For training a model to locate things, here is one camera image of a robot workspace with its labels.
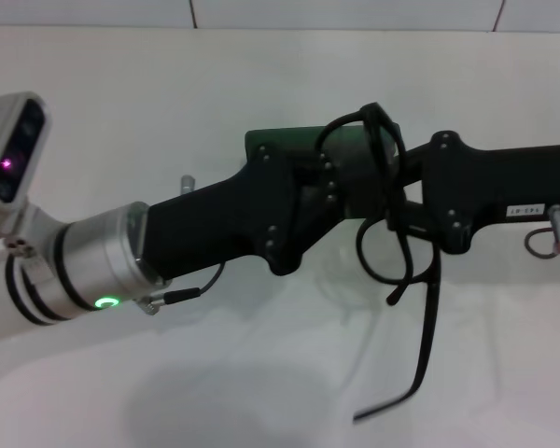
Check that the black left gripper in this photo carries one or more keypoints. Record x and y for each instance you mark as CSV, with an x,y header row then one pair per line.
x,y
214,224

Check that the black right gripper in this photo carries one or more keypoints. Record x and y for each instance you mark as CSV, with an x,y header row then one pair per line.
x,y
494,177

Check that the green glasses case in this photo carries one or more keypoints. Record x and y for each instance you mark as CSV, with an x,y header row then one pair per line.
x,y
284,136

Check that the black glasses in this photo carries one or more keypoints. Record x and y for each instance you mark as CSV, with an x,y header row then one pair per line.
x,y
427,326

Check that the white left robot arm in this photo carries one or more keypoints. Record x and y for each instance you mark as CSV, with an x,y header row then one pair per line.
x,y
98,252

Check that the white label sticker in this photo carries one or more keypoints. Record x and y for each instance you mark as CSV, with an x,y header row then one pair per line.
x,y
525,210

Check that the left camera mounting bracket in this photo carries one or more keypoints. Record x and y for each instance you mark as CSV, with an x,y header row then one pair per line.
x,y
28,224

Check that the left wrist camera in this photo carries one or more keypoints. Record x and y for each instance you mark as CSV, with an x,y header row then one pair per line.
x,y
9,140

